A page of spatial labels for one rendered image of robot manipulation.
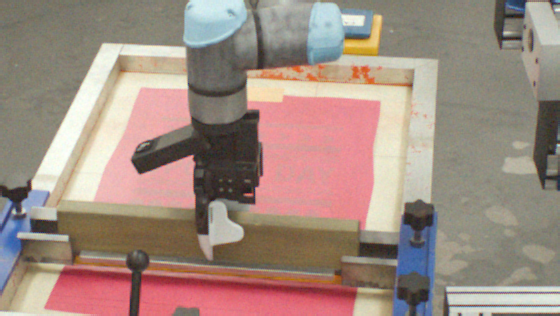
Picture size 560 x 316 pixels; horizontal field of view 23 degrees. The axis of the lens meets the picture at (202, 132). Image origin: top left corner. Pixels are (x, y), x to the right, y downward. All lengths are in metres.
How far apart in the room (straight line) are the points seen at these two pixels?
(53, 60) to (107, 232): 2.69
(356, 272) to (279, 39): 0.34
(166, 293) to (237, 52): 0.38
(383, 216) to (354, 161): 0.15
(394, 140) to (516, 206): 1.61
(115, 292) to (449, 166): 2.15
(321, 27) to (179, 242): 0.37
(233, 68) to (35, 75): 2.79
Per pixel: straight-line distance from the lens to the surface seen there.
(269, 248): 1.79
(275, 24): 1.63
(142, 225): 1.80
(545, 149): 2.05
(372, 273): 1.78
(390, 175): 2.06
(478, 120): 4.10
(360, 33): 2.44
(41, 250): 1.85
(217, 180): 1.73
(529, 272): 3.49
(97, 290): 1.84
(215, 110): 1.66
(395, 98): 2.26
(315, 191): 2.02
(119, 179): 2.07
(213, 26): 1.60
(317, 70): 2.30
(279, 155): 2.10
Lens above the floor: 2.08
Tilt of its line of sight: 31 degrees down
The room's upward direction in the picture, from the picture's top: 3 degrees counter-clockwise
